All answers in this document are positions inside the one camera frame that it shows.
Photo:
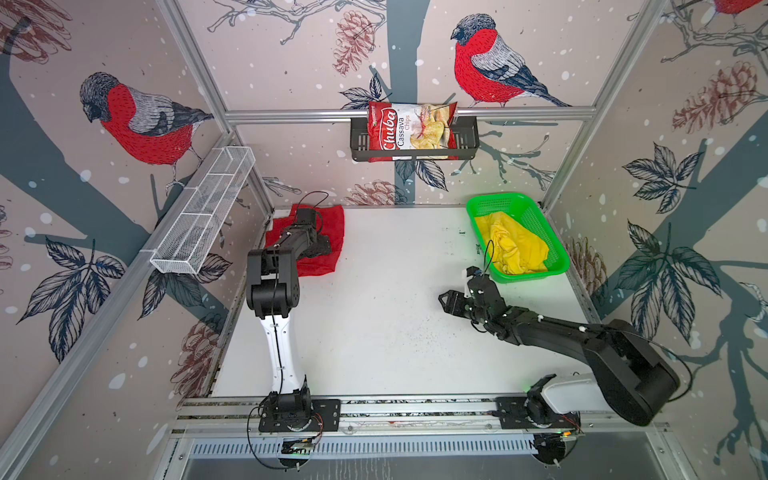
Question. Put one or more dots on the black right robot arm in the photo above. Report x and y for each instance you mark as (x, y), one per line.
(627, 375)

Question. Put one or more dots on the red shorts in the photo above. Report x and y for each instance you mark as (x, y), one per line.
(331, 224)

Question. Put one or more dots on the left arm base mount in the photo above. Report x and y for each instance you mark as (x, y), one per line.
(298, 412)

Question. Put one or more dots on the black wall shelf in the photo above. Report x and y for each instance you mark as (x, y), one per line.
(463, 144)

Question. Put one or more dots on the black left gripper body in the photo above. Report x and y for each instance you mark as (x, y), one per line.
(322, 246)

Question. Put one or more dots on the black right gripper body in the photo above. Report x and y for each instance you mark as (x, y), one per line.
(478, 316)

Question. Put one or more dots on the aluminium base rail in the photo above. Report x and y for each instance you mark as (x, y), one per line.
(370, 415)

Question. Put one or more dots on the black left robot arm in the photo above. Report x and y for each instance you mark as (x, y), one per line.
(272, 290)

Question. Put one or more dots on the red chips bag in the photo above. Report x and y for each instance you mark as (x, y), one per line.
(396, 127)

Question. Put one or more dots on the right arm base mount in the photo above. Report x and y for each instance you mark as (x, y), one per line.
(530, 411)

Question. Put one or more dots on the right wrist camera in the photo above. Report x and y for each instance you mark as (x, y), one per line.
(473, 272)

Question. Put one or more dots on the yellow shorts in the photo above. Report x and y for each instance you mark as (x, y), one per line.
(514, 249)

